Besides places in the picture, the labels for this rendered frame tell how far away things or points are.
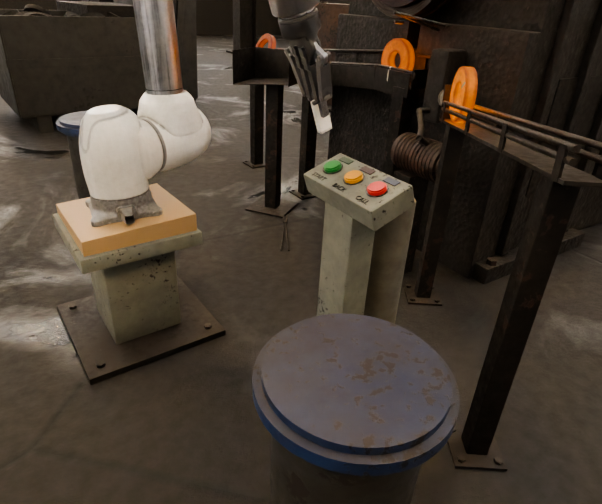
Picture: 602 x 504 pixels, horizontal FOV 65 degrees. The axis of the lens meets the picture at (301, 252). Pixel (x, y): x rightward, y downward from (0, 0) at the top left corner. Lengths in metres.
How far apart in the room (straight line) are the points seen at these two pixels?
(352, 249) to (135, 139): 0.62
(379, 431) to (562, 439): 0.80
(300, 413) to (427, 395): 0.19
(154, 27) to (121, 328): 0.82
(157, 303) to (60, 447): 0.45
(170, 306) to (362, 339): 0.80
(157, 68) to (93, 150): 0.28
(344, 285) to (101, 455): 0.67
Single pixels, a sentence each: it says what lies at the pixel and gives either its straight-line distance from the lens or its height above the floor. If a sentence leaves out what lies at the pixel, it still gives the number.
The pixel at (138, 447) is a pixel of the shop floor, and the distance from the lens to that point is 1.24.
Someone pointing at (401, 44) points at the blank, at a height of 0.79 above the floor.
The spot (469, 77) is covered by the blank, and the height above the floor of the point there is 0.76.
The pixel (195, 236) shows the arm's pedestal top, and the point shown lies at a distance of 1.33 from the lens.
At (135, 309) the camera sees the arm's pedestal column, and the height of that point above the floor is 0.12.
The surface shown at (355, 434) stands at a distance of 0.67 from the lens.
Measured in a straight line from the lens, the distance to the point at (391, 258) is 1.19.
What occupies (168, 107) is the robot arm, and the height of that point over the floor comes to 0.65.
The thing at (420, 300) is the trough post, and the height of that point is 0.01.
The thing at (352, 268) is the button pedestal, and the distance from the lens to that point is 1.05.
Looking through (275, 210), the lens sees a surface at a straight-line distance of 2.32.
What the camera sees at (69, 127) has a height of 0.42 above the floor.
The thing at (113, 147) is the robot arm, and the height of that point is 0.59.
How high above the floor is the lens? 0.94
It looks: 29 degrees down
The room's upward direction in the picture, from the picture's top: 3 degrees clockwise
